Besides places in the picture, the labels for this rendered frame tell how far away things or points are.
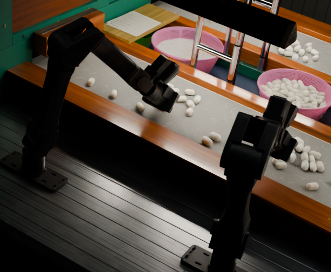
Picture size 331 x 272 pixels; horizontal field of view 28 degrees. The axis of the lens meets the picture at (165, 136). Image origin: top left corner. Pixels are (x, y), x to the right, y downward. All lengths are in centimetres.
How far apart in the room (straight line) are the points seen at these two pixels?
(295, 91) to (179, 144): 60
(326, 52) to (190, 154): 98
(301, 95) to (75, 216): 95
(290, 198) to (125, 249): 45
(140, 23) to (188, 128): 64
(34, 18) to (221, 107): 67
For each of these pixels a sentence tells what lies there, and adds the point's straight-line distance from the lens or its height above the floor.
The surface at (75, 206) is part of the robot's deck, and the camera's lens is 181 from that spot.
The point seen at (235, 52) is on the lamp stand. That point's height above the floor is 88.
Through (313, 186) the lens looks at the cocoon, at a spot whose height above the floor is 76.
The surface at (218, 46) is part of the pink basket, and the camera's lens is 253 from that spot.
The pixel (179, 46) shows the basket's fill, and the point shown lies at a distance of 252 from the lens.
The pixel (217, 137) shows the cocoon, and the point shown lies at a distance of 199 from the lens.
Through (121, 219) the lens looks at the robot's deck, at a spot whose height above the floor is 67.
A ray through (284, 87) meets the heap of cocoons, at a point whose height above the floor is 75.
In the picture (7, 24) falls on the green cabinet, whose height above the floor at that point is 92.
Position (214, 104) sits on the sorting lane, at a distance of 218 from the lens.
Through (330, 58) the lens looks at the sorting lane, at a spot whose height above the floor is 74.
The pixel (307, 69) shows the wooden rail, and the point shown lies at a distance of 248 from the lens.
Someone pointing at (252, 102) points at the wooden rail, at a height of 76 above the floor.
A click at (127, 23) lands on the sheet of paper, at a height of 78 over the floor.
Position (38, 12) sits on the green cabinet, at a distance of 225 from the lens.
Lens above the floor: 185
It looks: 34 degrees down
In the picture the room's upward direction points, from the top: 9 degrees clockwise
